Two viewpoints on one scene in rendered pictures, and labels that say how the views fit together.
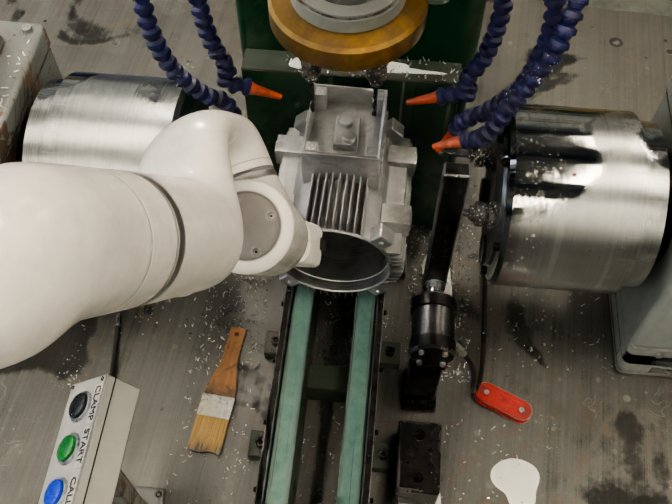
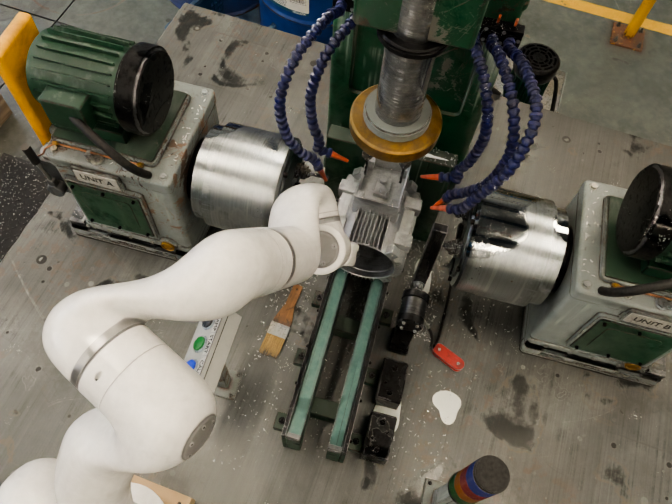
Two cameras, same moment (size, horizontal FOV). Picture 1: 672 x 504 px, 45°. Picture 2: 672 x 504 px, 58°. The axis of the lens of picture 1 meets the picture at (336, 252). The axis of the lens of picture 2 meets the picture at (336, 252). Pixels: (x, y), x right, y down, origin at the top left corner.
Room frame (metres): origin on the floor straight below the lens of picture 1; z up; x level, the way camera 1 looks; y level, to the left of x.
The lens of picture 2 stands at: (-0.07, 0.02, 2.23)
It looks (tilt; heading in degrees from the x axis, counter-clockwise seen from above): 62 degrees down; 4
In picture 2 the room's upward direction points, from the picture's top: 6 degrees clockwise
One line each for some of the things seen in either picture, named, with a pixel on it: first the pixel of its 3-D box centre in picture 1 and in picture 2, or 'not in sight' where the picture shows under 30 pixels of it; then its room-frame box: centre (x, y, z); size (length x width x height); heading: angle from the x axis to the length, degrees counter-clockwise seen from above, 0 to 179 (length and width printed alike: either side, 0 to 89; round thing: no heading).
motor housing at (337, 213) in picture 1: (341, 203); (372, 225); (0.66, -0.01, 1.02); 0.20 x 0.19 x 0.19; 173
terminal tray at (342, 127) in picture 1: (345, 138); (381, 189); (0.70, -0.01, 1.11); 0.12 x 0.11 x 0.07; 173
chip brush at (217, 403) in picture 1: (221, 388); (283, 319); (0.47, 0.17, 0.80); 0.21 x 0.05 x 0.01; 169
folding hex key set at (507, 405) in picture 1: (502, 403); (447, 357); (0.45, -0.25, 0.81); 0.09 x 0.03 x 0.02; 60
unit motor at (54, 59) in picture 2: not in sight; (99, 127); (0.71, 0.63, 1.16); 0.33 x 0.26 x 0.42; 84
